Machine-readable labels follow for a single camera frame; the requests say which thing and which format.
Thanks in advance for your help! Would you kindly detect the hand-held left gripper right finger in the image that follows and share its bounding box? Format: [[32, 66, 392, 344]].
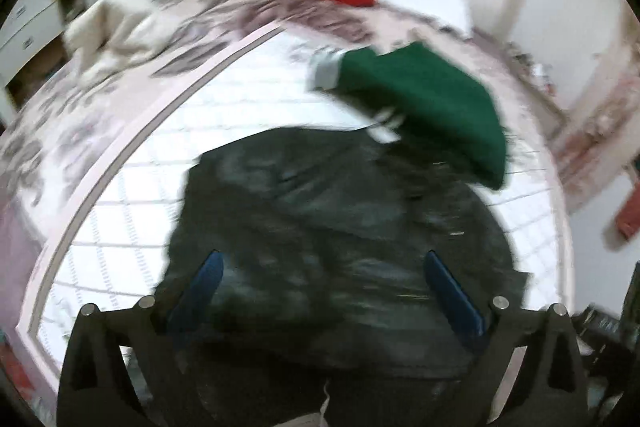
[[424, 251, 601, 427]]

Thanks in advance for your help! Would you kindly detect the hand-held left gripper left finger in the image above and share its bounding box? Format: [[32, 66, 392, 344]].
[[56, 251, 226, 427]]

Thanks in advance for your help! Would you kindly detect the black leather jacket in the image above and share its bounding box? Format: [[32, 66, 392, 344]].
[[155, 127, 532, 427]]

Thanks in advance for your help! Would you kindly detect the green jacket with striped cuffs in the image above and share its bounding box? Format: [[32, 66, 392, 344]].
[[307, 43, 508, 191]]

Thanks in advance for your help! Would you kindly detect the pink floral curtain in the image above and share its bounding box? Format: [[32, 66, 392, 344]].
[[550, 69, 640, 214]]

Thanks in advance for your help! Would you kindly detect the white diamond pattern mat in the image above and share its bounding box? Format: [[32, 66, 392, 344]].
[[15, 24, 576, 408]]

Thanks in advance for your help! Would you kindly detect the bed with floral blanket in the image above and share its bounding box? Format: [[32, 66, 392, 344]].
[[0, 0, 576, 408]]

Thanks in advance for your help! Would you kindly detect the cream fleece garment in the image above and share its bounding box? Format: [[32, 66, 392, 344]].
[[64, 0, 176, 88]]

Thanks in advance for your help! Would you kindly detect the white pillow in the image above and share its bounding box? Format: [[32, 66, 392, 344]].
[[389, 0, 474, 38]]

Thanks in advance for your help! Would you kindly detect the white drawer unit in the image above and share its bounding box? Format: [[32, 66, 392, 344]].
[[0, 0, 64, 82]]

